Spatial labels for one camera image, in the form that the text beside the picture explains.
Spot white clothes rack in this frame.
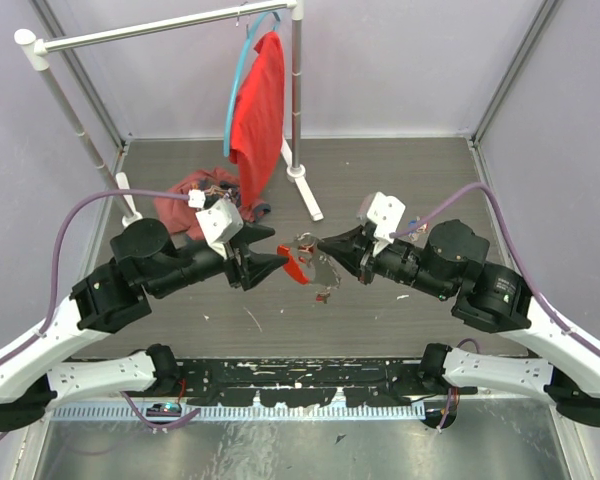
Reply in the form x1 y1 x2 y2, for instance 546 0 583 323
13 0 325 229

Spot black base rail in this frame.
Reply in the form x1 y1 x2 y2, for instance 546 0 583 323
179 358 447 408

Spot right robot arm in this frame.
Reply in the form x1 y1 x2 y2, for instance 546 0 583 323
318 220 600 428

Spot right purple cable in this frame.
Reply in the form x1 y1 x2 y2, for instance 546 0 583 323
389 181 600 361

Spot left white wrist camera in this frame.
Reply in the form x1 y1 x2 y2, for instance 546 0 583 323
188 189 244 260

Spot grey cable duct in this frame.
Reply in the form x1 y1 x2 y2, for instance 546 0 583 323
50 400 426 422

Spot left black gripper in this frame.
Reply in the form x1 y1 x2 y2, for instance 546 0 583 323
150 218 292 299

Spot blue clothes hanger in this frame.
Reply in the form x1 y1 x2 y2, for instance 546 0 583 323
222 11 281 158

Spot dark red printed shirt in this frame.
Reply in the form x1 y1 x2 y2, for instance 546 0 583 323
154 167 272 240

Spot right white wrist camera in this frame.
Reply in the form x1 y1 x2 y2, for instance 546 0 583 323
356 192 406 248

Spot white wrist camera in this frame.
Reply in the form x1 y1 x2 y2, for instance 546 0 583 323
188 189 244 260
356 192 406 248

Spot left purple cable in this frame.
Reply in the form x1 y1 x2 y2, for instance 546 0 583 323
0 189 194 454

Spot small electronics board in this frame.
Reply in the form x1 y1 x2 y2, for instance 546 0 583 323
145 402 182 419

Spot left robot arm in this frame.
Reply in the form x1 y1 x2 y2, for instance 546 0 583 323
0 219 288 433

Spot blue and red keys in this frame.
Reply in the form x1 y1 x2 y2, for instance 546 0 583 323
407 216 429 242

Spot bright red shirt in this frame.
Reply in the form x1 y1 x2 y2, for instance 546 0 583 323
229 31 285 206

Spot purple cable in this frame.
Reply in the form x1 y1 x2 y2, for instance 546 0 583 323
0 189 194 454
389 181 600 361

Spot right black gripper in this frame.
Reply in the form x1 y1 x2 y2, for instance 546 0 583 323
317 220 454 299

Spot red handled keyring with keys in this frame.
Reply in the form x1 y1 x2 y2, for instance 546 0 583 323
276 232 341 304

